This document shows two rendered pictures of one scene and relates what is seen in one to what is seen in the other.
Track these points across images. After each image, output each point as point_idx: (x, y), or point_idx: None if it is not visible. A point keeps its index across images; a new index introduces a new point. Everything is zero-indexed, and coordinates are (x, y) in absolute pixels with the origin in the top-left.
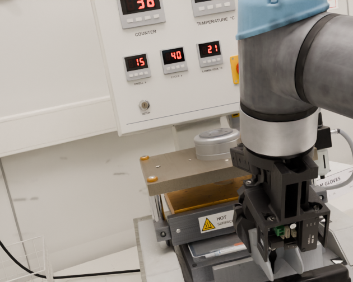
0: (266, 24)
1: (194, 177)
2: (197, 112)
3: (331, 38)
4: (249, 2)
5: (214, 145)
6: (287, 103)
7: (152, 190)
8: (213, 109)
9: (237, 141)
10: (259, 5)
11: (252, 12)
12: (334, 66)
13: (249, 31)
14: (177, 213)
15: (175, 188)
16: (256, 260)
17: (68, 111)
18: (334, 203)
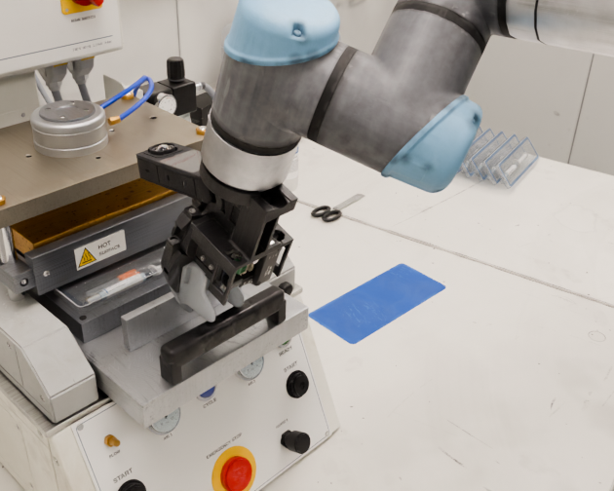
0: (286, 56)
1: (64, 192)
2: (4, 62)
3: (358, 88)
4: (267, 27)
5: (75, 135)
6: (284, 136)
7: (3, 219)
8: (30, 57)
9: (104, 126)
10: (282, 35)
11: (271, 41)
12: (360, 119)
13: (262, 58)
14: (39, 247)
15: (37, 212)
16: (182, 299)
17: None
18: None
